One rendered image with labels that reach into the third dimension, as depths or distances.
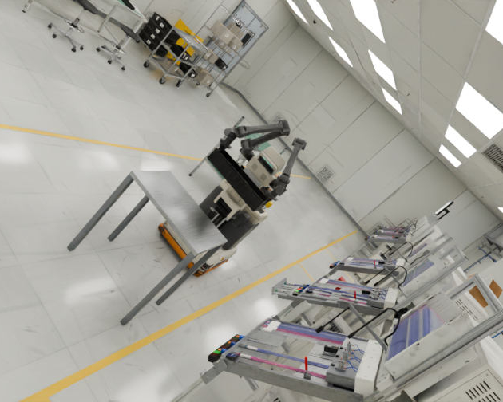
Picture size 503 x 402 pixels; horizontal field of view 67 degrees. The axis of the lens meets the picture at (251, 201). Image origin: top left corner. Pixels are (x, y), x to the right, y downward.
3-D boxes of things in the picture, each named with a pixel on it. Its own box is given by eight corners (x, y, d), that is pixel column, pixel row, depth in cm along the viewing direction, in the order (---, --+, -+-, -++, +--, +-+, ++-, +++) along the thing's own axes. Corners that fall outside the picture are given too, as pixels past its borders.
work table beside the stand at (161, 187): (110, 237, 314) (169, 170, 289) (160, 304, 301) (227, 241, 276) (66, 247, 272) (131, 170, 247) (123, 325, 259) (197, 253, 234)
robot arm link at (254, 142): (293, 135, 317) (290, 125, 320) (290, 129, 305) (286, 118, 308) (244, 154, 328) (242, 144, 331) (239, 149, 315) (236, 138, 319)
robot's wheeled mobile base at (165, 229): (190, 219, 426) (203, 205, 418) (225, 263, 414) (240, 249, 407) (154, 228, 363) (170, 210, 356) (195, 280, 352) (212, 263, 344)
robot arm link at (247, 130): (288, 134, 311) (285, 122, 315) (291, 130, 306) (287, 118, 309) (238, 139, 299) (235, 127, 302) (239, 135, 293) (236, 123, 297)
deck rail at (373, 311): (300, 299, 327) (301, 292, 327) (301, 299, 329) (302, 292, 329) (387, 318, 298) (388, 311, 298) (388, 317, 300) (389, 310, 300)
